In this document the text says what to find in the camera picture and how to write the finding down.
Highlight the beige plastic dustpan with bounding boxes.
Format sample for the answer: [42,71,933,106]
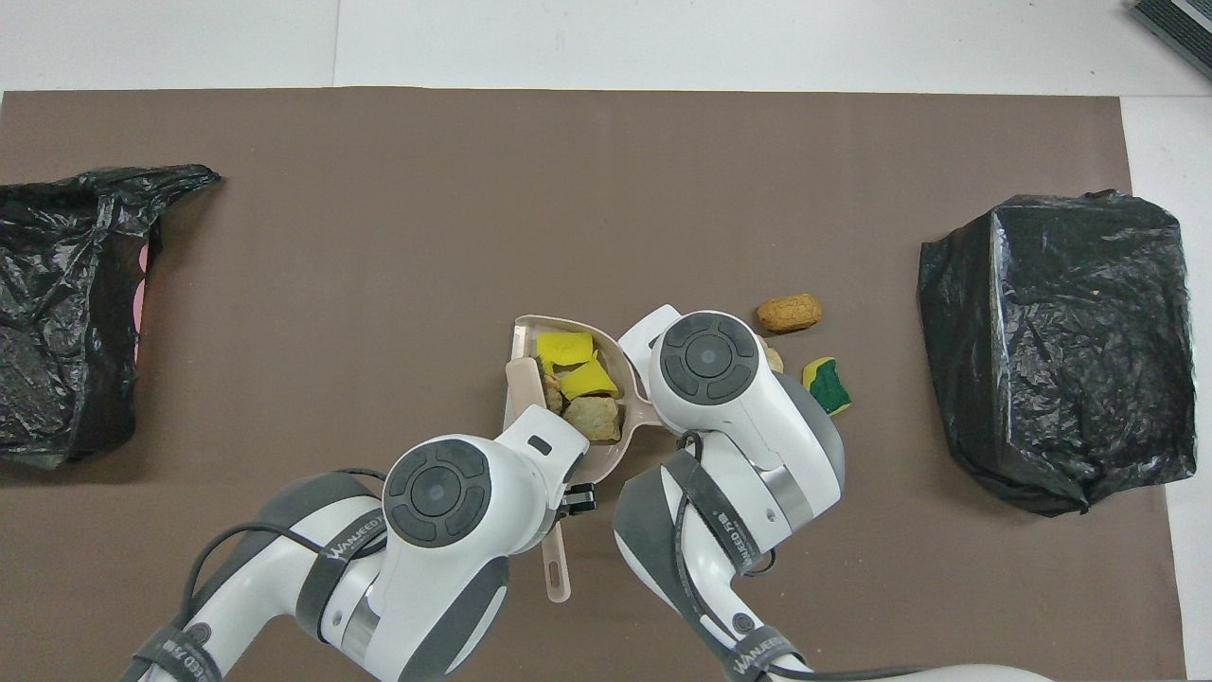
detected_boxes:
[502,314,675,486]

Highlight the beige hand brush black bristles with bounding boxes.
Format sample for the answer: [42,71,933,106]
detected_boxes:
[505,355,575,604]

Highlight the bulky greyish foam lump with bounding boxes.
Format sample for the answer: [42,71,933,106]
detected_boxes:
[562,396,623,443]

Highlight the small yellow sponge piece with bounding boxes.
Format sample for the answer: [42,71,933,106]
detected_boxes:
[559,360,620,401]

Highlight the large notched yellow sponge piece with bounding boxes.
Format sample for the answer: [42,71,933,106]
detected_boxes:
[536,331,596,366]

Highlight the green and yellow sponge piece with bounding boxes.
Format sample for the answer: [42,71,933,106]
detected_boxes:
[802,356,853,417]

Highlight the orange brown bread shaped lump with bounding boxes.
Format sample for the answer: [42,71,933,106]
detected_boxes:
[757,293,824,334]

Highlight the black bag lined pink bin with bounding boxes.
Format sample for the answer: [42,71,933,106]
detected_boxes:
[0,164,223,470]

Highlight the brown paper table mat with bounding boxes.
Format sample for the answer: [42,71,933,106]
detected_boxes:
[0,87,1187,682]

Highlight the dark ribbed grille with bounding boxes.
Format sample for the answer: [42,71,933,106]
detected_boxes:
[1130,0,1212,81]

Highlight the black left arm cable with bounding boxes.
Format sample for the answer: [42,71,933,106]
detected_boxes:
[185,467,399,655]

